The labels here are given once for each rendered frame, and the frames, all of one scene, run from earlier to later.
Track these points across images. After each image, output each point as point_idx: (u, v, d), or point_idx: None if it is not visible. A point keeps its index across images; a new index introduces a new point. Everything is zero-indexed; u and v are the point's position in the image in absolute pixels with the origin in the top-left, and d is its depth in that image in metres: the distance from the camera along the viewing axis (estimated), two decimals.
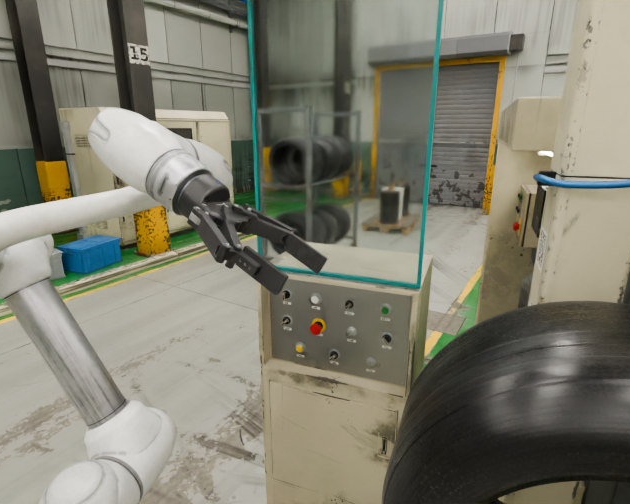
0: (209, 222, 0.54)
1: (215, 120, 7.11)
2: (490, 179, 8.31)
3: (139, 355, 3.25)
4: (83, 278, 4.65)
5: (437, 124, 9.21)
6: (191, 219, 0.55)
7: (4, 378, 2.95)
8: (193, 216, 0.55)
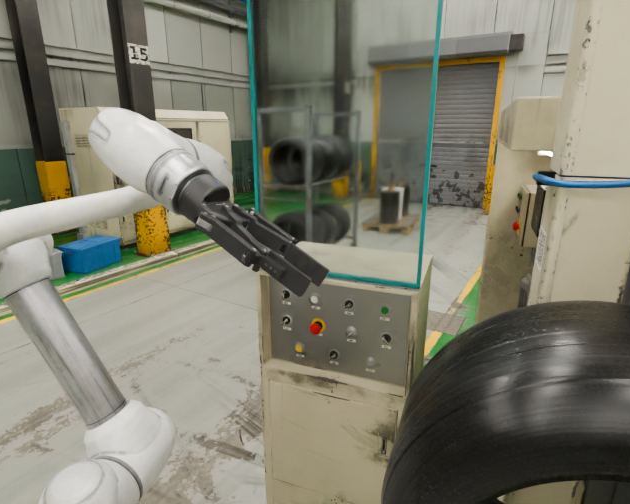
0: (224, 227, 0.55)
1: (215, 120, 7.11)
2: (490, 179, 8.31)
3: (139, 355, 3.25)
4: (83, 278, 4.65)
5: (437, 124, 9.21)
6: (200, 225, 0.55)
7: (4, 378, 2.95)
8: (203, 222, 0.55)
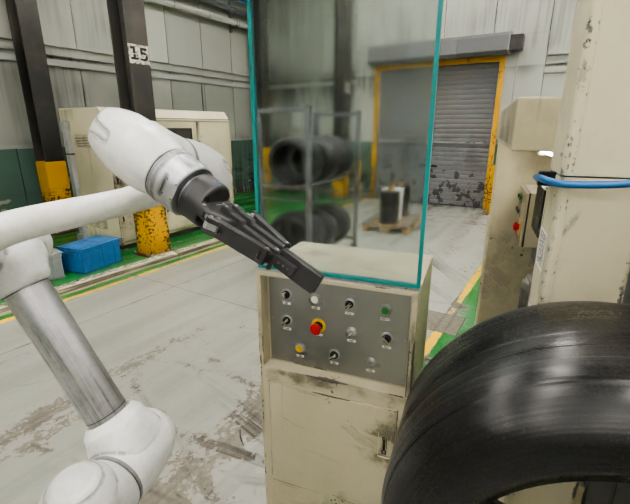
0: (233, 229, 0.56)
1: (215, 120, 7.11)
2: (490, 179, 8.31)
3: (139, 355, 3.25)
4: (83, 278, 4.65)
5: (437, 124, 9.21)
6: (208, 229, 0.56)
7: (4, 378, 2.95)
8: (210, 226, 0.55)
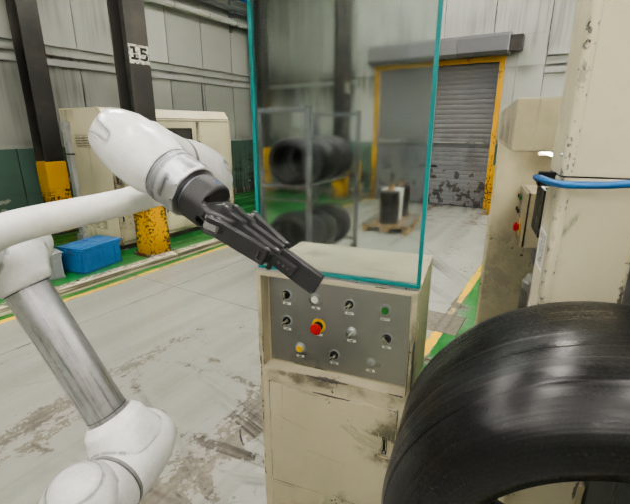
0: (233, 229, 0.56)
1: (215, 120, 7.11)
2: (490, 179, 8.31)
3: (139, 355, 3.25)
4: (83, 278, 4.65)
5: (437, 124, 9.21)
6: (208, 229, 0.56)
7: (4, 378, 2.95)
8: (210, 226, 0.55)
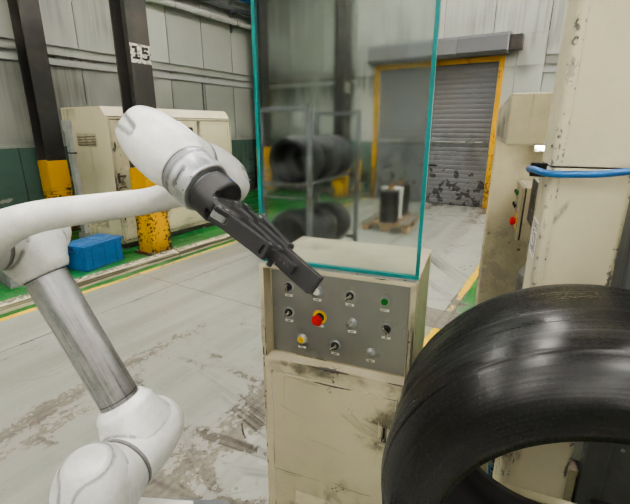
0: (239, 221, 0.57)
1: (216, 119, 7.15)
2: (489, 178, 8.35)
3: (142, 351, 3.29)
4: (85, 276, 4.69)
5: (437, 123, 9.25)
6: (215, 218, 0.57)
7: (9, 373, 2.99)
8: (217, 215, 0.57)
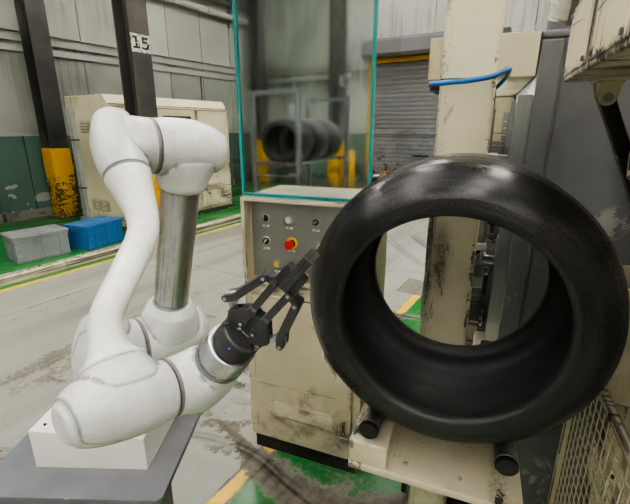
0: (284, 332, 0.62)
1: (213, 109, 7.42)
2: None
3: (141, 312, 3.56)
4: (88, 252, 4.96)
5: (428, 115, 9.52)
6: (286, 341, 0.65)
7: (19, 329, 3.26)
8: (285, 343, 0.64)
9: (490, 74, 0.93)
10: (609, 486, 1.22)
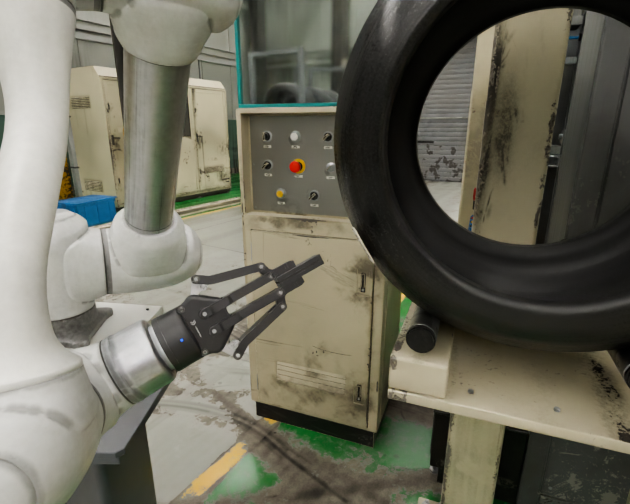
0: (255, 335, 0.55)
1: (211, 88, 7.13)
2: None
3: None
4: None
5: (434, 99, 9.22)
6: (241, 353, 0.55)
7: None
8: (242, 353, 0.55)
9: None
10: None
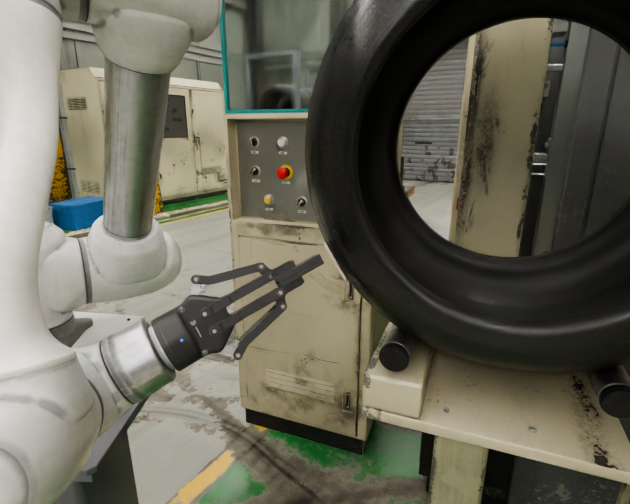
0: (255, 335, 0.55)
1: (208, 89, 7.11)
2: None
3: None
4: (73, 231, 4.65)
5: (432, 100, 9.21)
6: (241, 353, 0.55)
7: None
8: (242, 353, 0.55)
9: None
10: None
